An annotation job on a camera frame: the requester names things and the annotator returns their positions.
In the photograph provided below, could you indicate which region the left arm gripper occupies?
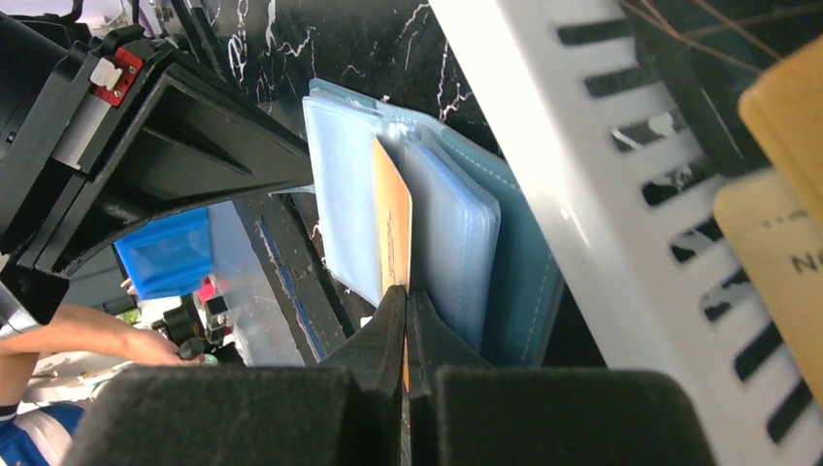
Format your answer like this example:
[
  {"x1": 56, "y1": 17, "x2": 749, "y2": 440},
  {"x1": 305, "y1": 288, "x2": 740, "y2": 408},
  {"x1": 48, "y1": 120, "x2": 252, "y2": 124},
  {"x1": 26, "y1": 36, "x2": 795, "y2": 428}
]
[{"x1": 1, "y1": 15, "x2": 313, "y2": 279}]

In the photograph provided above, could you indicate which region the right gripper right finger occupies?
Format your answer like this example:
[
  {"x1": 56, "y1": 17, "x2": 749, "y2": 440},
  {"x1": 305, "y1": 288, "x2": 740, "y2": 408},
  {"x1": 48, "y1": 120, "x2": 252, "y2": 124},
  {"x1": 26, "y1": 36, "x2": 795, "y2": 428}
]
[{"x1": 407, "y1": 290, "x2": 714, "y2": 465}]

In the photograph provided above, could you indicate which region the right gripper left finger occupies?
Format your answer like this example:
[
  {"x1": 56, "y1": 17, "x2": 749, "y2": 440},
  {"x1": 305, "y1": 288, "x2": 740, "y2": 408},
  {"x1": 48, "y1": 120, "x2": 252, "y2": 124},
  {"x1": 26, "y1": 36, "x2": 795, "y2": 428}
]
[{"x1": 65, "y1": 285, "x2": 407, "y2": 465}]

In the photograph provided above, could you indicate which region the blue leather card holder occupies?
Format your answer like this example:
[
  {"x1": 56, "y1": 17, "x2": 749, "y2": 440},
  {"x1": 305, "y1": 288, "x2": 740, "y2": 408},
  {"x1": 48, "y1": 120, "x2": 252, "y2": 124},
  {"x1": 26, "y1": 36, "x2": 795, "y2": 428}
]
[{"x1": 303, "y1": 79, "x2": 564, "y2": 367}]

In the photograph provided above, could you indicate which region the orange credit card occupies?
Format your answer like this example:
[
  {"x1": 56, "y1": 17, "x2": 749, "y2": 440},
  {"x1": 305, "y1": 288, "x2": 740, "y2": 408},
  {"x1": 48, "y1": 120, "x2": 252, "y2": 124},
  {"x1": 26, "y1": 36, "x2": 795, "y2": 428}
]
[{"x1": 372, "y1": 137, "x2": 412, "y2": 294}]

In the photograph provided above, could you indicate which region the white plastic basket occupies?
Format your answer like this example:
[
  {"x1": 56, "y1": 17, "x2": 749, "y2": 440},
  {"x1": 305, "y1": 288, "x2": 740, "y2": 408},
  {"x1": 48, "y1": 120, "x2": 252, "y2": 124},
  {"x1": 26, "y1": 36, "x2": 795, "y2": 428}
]
[{"x1": 432, "y1": 1, "x2": 822, "y2": 465}]

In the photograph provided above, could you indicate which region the person forearm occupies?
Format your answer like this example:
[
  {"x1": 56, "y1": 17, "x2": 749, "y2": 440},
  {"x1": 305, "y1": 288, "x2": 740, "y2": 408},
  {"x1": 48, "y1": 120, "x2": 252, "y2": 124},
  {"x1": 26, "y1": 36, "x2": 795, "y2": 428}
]
[{"x1": 1, "y1": 305, "x2": 146, "y2": 406}]

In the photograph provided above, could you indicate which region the person bare hand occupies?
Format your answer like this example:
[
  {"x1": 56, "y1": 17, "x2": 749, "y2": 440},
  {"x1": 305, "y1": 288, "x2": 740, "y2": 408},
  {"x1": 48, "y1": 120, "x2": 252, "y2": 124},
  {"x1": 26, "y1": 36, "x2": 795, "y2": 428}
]
[{"x1": 122, "y1": 328, "x2": 204, "y2": 366}]

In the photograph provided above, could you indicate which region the blue plastic bin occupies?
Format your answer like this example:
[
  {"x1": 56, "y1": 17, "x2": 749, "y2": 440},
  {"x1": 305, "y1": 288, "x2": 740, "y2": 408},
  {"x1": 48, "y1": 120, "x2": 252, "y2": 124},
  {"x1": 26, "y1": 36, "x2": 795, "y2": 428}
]
[{"x1": 115, "y1": 208, "x2": 213, "y2": 300}]

